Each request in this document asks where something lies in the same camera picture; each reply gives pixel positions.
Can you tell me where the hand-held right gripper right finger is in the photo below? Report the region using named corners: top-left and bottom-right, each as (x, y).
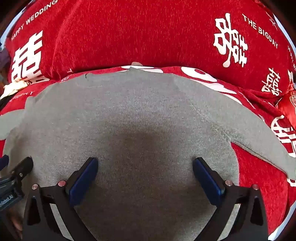
top-left (193, 157), bottom-right (269, 241)

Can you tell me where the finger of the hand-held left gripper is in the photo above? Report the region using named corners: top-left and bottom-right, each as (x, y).
top-left (0, 155), bottom-right (10, 172)
top-left (9, 157), bottom-right (34, 184)

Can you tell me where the cream cloth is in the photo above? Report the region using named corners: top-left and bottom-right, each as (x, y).
top-left (1, 79), bottom-right (30, 98)

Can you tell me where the grey knit garment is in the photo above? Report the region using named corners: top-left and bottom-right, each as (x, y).
top-left (0, 62), bottom-right (296, 241)

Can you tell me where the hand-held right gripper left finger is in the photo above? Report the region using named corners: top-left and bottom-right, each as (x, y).
top-left (22, 157), bottom-right (99, 241)

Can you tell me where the red printed sofa blanket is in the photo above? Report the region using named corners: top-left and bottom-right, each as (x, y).
top-left (0, 0), bottom-right (296, 241)

